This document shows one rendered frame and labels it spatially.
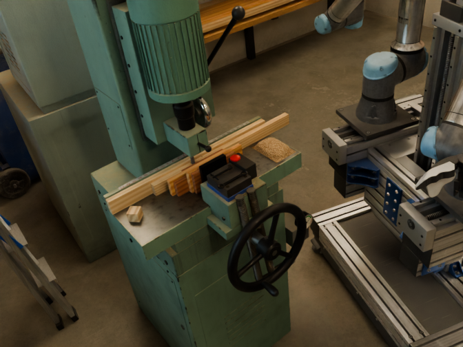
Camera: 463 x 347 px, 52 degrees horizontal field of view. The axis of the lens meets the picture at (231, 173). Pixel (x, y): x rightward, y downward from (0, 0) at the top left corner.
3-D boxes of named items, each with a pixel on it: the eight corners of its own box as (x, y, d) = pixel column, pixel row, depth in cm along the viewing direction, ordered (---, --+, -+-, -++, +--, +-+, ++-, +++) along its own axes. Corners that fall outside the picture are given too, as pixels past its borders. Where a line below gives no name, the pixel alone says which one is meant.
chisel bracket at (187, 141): (191, 162, 141) (187, 138, 136) (167, 144, 150) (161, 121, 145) (211, 151, 144) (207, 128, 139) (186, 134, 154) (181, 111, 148)
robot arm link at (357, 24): (333, 29, 191) (333, 1, 184) (353, 21, 195) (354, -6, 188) (346, 34, 185) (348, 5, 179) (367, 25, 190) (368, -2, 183)
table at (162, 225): (163, 281, 124) (158, 266, 121) (111, 224, 145) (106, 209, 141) (324, 178, 151) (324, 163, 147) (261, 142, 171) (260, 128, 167)
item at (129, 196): (112, 215, 139) (108, 202, 136) (109, 211, 140) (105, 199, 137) (266, 132, 165) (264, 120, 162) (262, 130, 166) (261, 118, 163)
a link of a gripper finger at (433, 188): (416, 209, 88) (461, 194, 89) (416, 183, 85) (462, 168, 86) (407, 200, 91) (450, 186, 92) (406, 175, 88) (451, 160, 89)
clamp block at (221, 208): (230, 230, 132) (227, 206, 127) (202, 208, 141) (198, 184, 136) (269, 206, 139) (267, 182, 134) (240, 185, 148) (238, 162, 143)
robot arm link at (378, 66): (354, 91, 178) (356, 57, 169) (379, 79, 183) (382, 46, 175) (379, 102, 169) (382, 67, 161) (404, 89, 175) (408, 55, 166)
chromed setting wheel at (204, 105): (209, 135, 157) (203, 102, 149) (188, 122, 165) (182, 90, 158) (215, 131, 158) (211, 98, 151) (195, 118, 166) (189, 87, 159)
